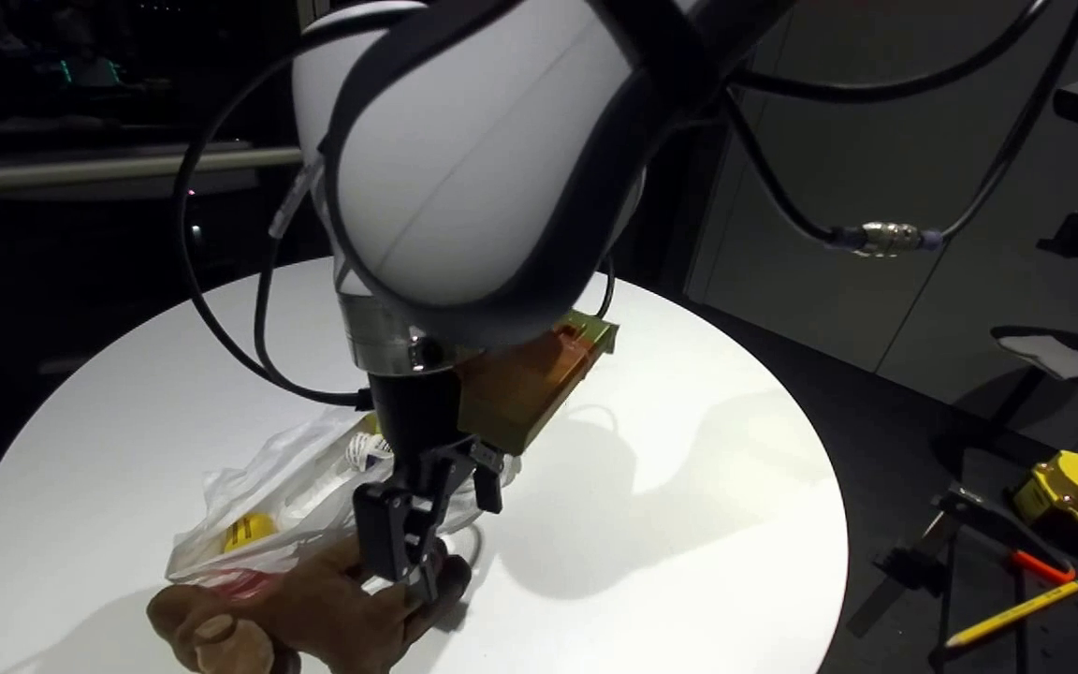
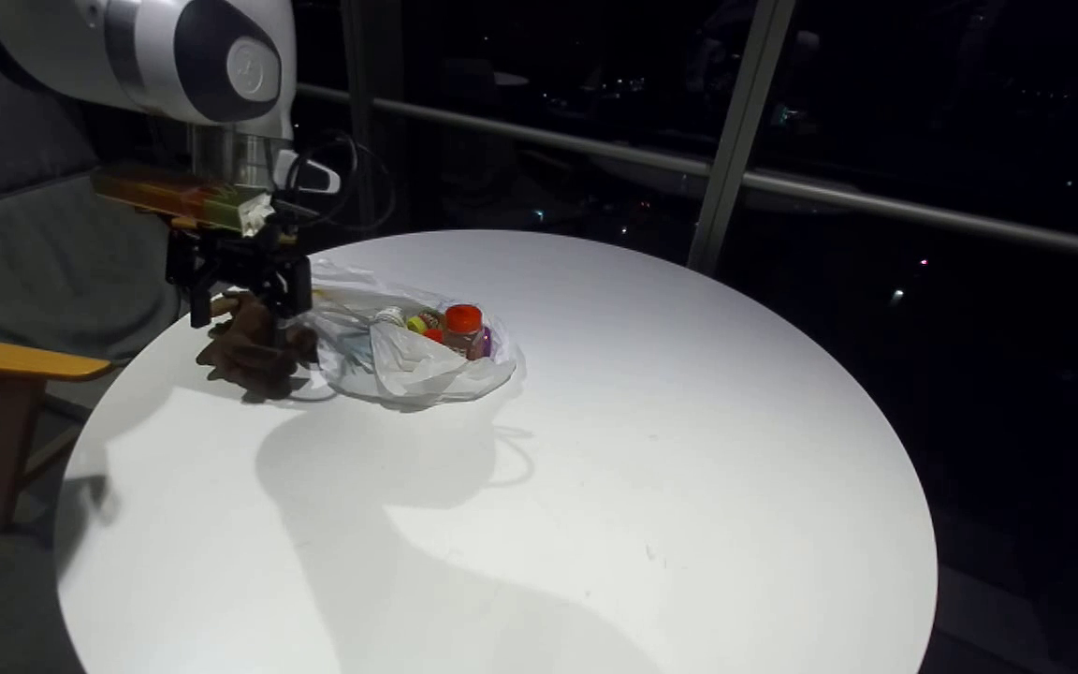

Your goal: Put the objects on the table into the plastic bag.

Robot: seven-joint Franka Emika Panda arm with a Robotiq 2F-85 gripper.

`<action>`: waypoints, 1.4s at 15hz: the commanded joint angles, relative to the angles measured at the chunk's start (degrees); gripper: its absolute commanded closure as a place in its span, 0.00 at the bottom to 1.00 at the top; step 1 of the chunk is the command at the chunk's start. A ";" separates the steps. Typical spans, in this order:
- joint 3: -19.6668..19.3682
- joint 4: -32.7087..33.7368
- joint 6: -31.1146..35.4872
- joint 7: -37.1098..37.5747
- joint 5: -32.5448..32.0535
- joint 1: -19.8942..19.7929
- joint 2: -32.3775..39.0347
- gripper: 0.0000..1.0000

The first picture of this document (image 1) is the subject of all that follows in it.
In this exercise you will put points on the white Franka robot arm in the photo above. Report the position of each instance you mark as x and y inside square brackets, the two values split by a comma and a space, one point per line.
[479, 163]

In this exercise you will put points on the grey flat stand plate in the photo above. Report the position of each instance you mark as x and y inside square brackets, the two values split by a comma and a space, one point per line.
[1059, 347]

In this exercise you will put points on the white plastic bag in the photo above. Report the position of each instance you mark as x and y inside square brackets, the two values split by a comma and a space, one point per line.
[279, 501]

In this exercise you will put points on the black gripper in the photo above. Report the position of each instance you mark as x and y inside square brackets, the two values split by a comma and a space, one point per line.
[422, 425]

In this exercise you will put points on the brown moose plush toy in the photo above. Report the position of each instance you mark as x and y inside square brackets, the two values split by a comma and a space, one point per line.
[328, 612]

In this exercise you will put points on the brown green wrist camera box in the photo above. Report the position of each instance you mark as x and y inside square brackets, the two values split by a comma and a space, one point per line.
[541, 381]

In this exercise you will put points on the grey window railing bar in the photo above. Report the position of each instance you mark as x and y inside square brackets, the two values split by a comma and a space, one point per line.
[129, 171]

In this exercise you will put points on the yellow tub with yellow lid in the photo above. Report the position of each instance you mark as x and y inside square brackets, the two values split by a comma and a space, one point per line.
[250, 528]

